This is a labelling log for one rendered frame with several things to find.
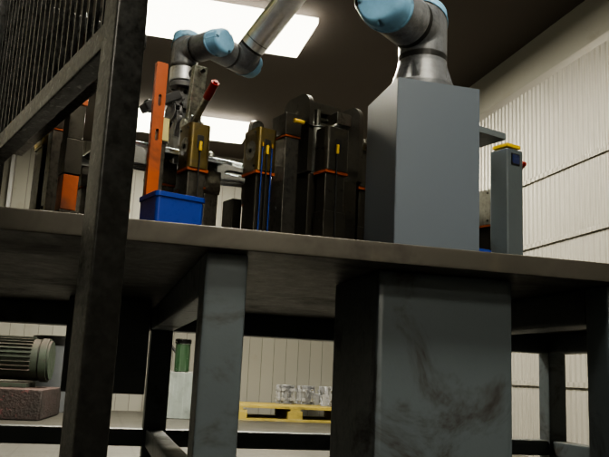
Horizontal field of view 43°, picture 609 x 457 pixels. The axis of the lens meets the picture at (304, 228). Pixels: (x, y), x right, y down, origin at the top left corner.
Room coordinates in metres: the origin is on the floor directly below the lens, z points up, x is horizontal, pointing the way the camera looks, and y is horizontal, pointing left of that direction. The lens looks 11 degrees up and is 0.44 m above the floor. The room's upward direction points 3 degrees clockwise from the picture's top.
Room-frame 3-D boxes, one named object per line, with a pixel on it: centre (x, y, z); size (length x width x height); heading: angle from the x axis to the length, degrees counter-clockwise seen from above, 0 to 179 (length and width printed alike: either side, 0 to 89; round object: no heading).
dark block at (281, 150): (1.96, 0.06, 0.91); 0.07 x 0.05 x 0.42; 33
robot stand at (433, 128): (1.72, -0.26, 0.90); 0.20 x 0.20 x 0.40; 14
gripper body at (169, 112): (2.02, 0.35, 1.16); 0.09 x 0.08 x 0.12; 123
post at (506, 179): (2.25, -0.61, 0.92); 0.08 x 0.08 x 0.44; 33
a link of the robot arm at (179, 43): (2.02, 0.36, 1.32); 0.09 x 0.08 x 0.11; 53
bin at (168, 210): (1.55, 0.28, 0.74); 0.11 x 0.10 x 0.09; 123
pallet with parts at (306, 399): (8.07, 0.08, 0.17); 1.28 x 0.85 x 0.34; 104
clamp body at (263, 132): (1.93, 0.12, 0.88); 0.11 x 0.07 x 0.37; 33
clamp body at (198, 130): (1.86, 0.28, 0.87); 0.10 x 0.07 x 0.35; 33
